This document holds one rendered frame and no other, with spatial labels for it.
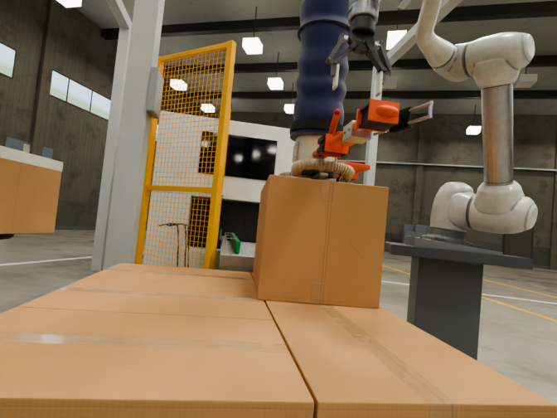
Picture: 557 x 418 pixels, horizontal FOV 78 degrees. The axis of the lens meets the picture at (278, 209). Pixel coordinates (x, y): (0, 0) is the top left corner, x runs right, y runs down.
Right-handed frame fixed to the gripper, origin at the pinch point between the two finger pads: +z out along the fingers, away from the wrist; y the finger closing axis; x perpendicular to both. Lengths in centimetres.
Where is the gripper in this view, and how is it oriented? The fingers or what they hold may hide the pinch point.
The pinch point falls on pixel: (356, 88)
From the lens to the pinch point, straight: 111.4
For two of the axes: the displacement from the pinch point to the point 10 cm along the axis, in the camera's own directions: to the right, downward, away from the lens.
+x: 1.4, -0.3, -9.9
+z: -1.0, 9.9, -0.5
